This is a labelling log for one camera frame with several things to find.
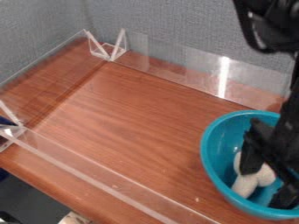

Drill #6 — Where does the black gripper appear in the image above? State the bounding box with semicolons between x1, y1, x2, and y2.
238;87;299;210

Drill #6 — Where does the white toy mushroom brown cap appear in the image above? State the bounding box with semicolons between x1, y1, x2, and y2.
231;152;277;198

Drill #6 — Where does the blue plastic bowl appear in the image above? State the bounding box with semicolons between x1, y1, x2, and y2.
201;109;299;221

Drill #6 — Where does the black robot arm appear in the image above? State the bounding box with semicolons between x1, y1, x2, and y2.
233;0;299;209

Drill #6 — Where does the clear acrylic back barrier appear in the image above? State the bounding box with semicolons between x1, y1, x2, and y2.
117;31;289;112

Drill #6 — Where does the clear acrylic barrier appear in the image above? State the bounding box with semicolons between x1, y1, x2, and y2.
0;29;88;88
117;31;289;112
0;126;219;224

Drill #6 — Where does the clear acrylic front barrier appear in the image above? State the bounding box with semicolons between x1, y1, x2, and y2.
0;126;219;224

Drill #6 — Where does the clear acrylic left barrier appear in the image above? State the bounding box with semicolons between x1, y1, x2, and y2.
0;29;88;88

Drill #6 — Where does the clear acrylic corner bracket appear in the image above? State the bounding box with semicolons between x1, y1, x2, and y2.
84;28;129;61

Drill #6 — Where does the clear acrylic left bracket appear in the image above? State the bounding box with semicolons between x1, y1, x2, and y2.
0;100;26;153

